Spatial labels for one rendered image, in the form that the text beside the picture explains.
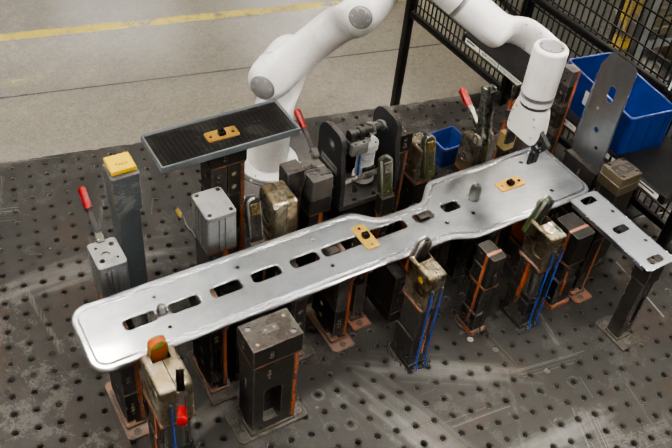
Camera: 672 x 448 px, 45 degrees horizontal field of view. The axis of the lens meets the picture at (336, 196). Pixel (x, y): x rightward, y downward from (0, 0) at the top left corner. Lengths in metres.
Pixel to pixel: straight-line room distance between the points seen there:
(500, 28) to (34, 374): 1.40
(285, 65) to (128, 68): 2.26
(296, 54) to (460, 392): 0.97
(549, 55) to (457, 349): 0.80
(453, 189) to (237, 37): 2.63
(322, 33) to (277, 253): 0.58
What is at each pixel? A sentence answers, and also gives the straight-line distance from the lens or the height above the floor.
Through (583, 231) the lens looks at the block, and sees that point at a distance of 2.23.
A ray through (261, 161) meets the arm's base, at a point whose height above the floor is 0.83.
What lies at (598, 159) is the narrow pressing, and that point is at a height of 1.03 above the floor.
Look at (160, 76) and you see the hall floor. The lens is 4.31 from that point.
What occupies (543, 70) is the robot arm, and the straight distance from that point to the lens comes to 2.01.
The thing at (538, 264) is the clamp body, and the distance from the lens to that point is 2.15.
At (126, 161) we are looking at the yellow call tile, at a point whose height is 1.16.
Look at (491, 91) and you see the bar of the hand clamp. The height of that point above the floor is 1.21.
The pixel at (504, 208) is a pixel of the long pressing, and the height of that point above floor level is 1.00.
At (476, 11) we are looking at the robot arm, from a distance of 1.97.
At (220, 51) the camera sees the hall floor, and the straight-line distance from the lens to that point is 4.50.
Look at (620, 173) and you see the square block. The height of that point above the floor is 1.06.
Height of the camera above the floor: 2.42
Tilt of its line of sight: 42 degrees down
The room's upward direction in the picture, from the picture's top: 7 degrees clockwise
